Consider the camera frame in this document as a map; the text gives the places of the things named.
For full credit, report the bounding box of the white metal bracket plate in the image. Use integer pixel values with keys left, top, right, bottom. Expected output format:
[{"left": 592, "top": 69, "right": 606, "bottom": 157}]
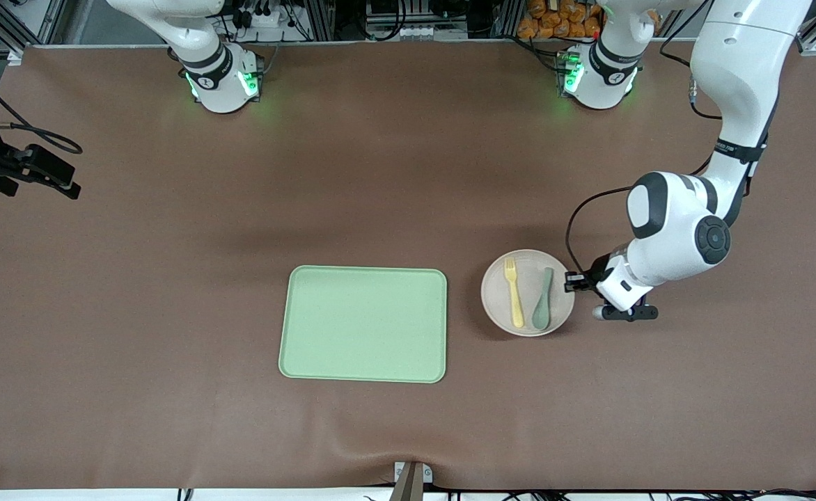
[{"left": 393, "top": 461, "right": 434, "bottom": 484}]

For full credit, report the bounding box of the brown table mat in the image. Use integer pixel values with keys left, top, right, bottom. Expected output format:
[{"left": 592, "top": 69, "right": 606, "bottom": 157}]
[{"left": 0, "top": 38, "right": 816, "bottom": 492}]

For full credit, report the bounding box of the tan camera mount post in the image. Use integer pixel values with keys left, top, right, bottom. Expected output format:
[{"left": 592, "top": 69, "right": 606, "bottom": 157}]
[{"left": 389, "top": 464, "right": 426, "bottom": 501}]

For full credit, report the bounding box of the white power strip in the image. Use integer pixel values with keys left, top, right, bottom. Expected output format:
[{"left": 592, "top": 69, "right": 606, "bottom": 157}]
[{"left": 230, "top": 6, "right": 299, "bottom": 30}]

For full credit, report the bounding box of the yellow plastic fork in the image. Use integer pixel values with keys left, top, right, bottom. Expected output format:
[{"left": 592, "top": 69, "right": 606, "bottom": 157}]
[{"left": 503, "top": 257, "right": 525, "bottom": 329}]

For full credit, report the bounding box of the light green plastic tray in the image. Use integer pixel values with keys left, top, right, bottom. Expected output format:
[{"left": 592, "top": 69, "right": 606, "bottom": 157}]
[{"left": 278, "top": 265, "right": 448, "bottom": 384}]

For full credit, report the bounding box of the grey-green plastic spoon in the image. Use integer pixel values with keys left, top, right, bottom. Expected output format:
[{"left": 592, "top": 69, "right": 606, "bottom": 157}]
[{"left": 531, "top": 267, "right": 555, "bottom": 331}]

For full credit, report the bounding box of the black device box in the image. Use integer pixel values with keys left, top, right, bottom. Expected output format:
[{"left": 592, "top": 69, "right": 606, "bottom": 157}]
[{"left": 366, "top": 0, "right": 409, "bottom": 22}]

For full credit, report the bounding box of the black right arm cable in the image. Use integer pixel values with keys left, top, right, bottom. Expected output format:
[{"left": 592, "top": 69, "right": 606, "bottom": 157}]
[{"left": 0, "top": 59, "right": 84, "bottom": 155}]

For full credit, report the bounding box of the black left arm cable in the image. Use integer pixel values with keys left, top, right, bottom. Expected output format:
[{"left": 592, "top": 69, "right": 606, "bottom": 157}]
[{"left": 565, "top": 0, "right": 764, "bottom": 279}]

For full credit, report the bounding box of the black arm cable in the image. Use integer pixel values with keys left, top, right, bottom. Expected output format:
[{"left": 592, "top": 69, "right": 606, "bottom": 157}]
[
  {"left": 565, "top": 0, "right": 764, "bottom": 279},
  {"left": 0, "top": 59, "right": 84, "bottom": 155}
]

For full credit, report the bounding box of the orange packaged goods bag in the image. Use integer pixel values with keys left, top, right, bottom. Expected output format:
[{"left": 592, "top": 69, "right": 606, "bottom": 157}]
[{"left": 517, "top": 0, "right": 604, "bottom": 40}]

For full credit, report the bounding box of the white terminal block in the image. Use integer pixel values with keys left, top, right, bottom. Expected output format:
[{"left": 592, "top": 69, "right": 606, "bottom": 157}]
[{"left": 393, "top": 24, "right": 452, "bottom": 40}]

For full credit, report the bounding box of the beige round plate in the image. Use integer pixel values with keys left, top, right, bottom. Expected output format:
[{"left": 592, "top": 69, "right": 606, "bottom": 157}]
[{"left": 481, "top": 249, "right": 576, "bottom": 337}]

